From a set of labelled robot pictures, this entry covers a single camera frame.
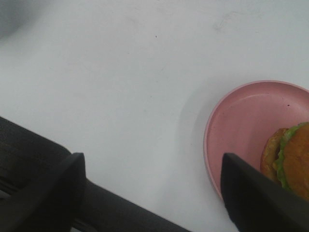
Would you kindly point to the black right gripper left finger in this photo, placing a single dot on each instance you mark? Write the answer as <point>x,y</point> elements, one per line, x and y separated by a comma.
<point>49,203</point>

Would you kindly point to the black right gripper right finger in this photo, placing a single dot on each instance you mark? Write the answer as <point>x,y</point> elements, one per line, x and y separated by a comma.
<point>256,204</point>

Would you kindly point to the burger with lettuce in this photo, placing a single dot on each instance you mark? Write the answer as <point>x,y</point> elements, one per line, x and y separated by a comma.
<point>285,159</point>

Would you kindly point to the pink round plate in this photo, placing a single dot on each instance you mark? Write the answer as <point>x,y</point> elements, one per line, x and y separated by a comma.
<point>245,118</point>

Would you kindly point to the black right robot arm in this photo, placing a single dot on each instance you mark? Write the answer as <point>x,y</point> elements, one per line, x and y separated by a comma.
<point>26,156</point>

